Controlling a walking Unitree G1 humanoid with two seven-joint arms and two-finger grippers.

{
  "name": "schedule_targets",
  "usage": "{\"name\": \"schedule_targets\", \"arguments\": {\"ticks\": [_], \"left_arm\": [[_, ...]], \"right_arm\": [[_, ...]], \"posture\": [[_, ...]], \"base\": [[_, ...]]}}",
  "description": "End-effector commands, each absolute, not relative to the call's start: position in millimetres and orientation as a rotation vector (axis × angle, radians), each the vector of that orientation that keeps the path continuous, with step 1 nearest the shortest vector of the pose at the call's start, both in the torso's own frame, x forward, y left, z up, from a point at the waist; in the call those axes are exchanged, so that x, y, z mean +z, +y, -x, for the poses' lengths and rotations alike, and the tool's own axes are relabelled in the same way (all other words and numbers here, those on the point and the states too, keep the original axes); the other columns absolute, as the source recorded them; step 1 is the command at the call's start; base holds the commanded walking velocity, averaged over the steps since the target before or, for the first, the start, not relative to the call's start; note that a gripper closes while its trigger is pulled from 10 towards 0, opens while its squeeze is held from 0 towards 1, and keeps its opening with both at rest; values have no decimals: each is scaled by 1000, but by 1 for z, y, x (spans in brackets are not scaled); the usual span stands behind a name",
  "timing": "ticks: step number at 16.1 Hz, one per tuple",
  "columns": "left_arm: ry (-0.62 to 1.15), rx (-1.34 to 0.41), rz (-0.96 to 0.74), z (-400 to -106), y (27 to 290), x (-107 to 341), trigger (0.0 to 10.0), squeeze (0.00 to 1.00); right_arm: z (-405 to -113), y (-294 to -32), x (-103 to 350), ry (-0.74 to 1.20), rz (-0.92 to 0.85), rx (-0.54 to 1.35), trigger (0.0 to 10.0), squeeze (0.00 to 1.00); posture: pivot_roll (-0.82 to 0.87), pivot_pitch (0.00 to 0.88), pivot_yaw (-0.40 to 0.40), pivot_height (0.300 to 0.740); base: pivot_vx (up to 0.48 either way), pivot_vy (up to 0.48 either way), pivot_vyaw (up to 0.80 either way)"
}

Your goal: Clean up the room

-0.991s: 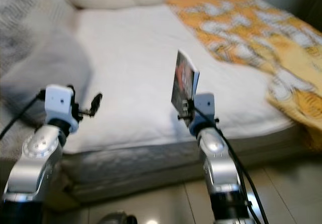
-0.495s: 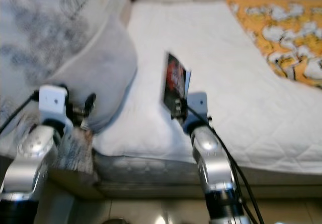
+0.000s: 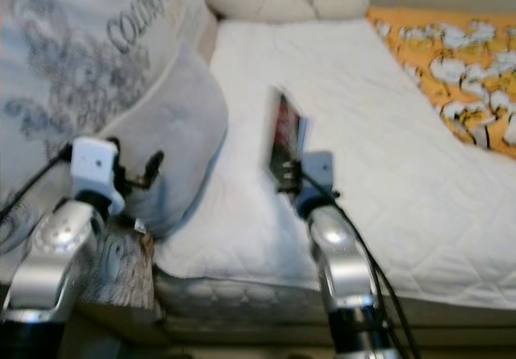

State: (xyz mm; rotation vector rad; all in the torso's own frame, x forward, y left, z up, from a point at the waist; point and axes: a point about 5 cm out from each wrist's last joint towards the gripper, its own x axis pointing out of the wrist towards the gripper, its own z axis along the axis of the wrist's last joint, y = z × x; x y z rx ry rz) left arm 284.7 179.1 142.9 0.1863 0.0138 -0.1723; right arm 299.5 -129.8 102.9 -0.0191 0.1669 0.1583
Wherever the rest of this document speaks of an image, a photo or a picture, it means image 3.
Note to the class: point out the red and black book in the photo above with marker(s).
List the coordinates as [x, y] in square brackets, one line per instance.
[286, 133]

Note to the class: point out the grey plush pillow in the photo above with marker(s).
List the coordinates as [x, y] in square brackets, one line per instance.
[177, 125]

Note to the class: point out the yellow cartoon egg blanket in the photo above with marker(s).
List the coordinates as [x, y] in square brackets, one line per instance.
[451, 68]

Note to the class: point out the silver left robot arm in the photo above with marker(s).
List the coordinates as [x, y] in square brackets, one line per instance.
[48, 254]

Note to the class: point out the wooden bedside table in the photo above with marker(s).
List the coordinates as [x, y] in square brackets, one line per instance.
[125, 266]

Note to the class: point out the white quilted mattress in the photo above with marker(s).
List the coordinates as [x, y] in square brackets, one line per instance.
[395, 206]

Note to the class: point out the grey floral patterned large pillow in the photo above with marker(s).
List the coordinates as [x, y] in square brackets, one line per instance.
[64, 68]

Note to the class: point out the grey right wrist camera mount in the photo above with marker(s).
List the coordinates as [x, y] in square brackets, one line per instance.
[314, 177]

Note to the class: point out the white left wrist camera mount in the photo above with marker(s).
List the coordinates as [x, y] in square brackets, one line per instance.
[94, 169]

